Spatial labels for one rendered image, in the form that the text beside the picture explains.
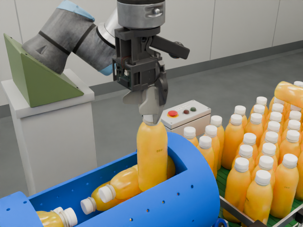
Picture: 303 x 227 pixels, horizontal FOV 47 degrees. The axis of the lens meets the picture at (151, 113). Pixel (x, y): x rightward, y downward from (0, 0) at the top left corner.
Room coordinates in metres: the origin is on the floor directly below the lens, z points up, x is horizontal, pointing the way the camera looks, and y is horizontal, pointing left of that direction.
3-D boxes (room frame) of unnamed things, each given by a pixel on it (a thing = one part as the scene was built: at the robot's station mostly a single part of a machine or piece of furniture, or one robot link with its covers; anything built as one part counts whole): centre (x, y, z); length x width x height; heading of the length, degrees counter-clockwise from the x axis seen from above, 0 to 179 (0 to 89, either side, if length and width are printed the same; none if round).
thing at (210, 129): (1.00, -0.20, 1.10); 0.04 x 0.04 x 0.02
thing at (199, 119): (1.14, -0.12, 1.05); 0.20 x 0.10 x 0.10; 127
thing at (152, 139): (0.67, 0.00, 1.24); 0.07 x 0.07 x 0.19
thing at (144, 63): (0.65, 0.02, 1.48); 0.09 x 0.08 x 0.12; 127
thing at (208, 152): (0.93, -0.17, 1.00); 0.07 x 0.07 x 0.19
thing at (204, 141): (0.93, -0.17, 1.10); 0.04 x 0.04 x 0.02
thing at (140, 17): (0.65, 0.02, 1.57); 0.10 x 0.09 x 0.05; 37
